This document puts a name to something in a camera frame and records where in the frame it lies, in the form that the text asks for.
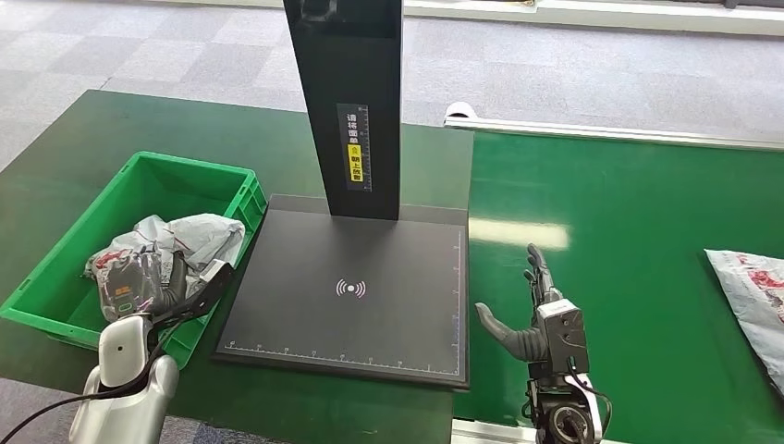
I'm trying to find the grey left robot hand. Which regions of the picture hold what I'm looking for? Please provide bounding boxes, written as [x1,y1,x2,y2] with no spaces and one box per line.
[96,246,192,324]

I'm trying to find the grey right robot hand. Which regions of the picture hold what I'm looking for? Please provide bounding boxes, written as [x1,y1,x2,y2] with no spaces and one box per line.
[473,242,563,364]

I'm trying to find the white red printed plastic package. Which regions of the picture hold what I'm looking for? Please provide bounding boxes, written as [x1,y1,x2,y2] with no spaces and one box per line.
[704,248,784,398]
[81,212,247,324]

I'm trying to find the green conveyor belt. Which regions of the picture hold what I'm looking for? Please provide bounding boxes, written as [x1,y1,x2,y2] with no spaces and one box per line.
[451,130,784,444]

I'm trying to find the black inbound scanner machine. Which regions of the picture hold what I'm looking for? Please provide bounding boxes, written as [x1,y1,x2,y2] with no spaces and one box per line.
[214,0,472,391]

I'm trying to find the white conveyor roller end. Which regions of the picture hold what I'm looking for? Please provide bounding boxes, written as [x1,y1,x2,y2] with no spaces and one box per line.
[445,101,483,121]

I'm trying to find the green plastic crate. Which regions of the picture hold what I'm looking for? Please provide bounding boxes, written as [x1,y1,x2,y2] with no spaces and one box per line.
[0,150,269,370]

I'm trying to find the white window ledge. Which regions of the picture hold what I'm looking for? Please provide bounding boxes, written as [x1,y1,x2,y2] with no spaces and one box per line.
[146,0,784,38]

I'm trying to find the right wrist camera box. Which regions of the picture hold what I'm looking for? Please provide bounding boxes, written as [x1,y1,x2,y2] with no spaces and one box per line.
[534,298,592,376]

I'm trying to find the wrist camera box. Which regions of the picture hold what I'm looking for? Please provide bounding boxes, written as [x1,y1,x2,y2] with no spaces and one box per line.
[534,298,592,376]
[153,259,236,327]

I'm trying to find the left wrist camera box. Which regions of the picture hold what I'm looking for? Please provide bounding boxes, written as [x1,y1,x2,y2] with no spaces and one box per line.
[153,259,236,327]

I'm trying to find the aluminium conveyor side rail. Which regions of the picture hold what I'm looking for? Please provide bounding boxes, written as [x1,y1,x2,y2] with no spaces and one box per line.
[449,419,632,444]
[443,116,784,154]

